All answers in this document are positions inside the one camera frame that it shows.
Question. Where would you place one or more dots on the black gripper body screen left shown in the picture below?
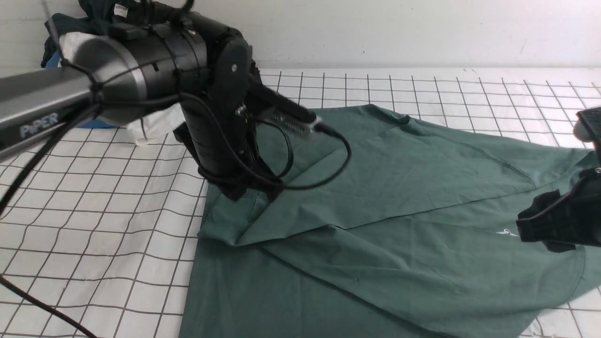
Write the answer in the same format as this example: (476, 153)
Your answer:
(200, 138)

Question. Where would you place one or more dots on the black gripper body screen right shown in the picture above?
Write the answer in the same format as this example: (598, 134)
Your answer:
(564, 221)

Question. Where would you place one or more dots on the green long sleeve shirt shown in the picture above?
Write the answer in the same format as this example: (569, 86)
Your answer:
(416, 239)

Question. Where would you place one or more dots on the white shirt in pile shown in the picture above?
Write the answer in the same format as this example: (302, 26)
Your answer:
(150, 128)

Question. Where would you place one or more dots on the dark teal shirt in pile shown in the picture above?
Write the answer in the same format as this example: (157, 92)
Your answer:
(99, 16)

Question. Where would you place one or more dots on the blue shirt in pile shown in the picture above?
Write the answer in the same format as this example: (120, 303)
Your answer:
(94, 124)

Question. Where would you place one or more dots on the white grid pattern tablecloth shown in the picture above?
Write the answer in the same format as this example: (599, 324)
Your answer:
(106, 231)

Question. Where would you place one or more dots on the wrist camera screen left arm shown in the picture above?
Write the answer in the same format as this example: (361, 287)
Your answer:
(286, 112)

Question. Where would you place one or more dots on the wrist camera screen arm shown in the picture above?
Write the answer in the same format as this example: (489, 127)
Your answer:
(286, 112)
(588, 128)

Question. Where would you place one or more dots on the wrist camera screen right arm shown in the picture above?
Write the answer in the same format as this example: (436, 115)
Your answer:
(588, 128)

